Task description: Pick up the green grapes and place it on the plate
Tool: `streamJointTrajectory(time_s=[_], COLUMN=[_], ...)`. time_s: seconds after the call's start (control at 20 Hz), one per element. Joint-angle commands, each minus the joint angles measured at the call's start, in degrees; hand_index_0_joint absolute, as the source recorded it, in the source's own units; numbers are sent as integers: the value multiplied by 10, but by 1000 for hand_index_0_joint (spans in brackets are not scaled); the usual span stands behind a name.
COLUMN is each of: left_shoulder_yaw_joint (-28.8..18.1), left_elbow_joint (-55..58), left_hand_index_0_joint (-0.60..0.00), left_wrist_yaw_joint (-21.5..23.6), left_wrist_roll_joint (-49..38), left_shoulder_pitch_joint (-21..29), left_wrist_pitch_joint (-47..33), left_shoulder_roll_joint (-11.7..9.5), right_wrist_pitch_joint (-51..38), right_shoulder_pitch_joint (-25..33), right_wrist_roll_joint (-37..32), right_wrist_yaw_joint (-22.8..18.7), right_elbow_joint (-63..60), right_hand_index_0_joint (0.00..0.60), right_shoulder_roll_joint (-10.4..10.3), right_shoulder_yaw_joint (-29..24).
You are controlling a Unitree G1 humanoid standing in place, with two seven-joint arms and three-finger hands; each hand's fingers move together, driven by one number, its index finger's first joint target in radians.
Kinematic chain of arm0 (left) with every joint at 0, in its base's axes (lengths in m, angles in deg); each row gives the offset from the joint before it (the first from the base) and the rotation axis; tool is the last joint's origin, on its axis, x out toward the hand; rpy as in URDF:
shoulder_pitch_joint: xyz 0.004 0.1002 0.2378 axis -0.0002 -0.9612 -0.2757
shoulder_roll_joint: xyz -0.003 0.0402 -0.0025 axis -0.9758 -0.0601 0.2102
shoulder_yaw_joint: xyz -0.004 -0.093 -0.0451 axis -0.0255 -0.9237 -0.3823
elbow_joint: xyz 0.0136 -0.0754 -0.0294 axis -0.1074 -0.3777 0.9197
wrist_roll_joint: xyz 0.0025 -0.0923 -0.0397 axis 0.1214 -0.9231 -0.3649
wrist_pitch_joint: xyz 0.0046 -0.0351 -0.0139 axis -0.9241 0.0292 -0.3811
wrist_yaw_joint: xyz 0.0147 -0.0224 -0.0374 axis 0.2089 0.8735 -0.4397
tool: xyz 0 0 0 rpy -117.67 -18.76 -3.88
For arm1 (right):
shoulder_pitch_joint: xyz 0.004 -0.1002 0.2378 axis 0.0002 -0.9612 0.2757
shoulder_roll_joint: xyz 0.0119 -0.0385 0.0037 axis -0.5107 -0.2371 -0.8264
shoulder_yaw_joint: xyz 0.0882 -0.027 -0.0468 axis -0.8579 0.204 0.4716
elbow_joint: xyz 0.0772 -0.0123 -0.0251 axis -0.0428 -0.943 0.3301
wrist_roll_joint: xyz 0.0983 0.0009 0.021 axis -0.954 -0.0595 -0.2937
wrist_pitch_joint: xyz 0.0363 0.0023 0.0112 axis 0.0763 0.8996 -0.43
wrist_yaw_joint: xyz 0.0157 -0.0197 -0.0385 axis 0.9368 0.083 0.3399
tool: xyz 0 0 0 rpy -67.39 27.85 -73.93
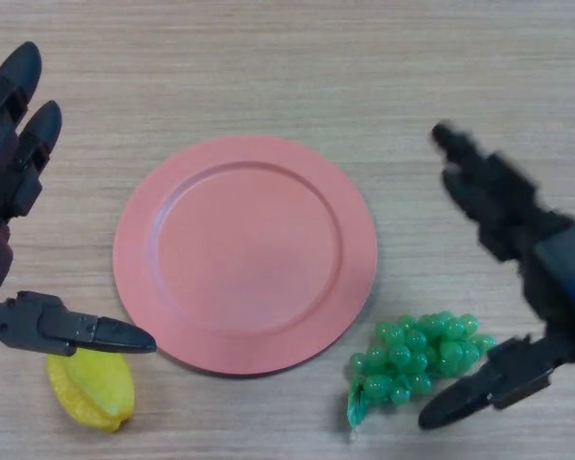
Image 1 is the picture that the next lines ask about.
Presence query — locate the pink round plate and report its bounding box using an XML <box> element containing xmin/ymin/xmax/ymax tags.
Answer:
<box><xmin>112</xmin><ymin>135</ymin><xmax>379</xmax><ymax>378</ymax></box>

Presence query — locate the green grapes bunch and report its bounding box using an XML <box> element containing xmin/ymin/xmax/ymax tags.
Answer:
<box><xmin>346</xmin><ymin>311</ymin><xmax>497</xmax><ymax>429</ymax></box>

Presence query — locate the yellow starfruit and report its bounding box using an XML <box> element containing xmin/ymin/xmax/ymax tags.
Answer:
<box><xmin>46</xmin><ymin>349</ymin><xmax>137</xmax><ymax>422</ymax></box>

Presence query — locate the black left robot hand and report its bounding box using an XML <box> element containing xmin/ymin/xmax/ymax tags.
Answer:
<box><xmin>0</xmin><ymin>41</ymin><xmax>157</xmax><ymax>358</ymax></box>

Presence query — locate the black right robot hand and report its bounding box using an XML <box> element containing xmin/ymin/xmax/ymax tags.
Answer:
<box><xmin>417</xmin><ymin>121</ymin><xmax>575</xmax><ymax>430</ymax></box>

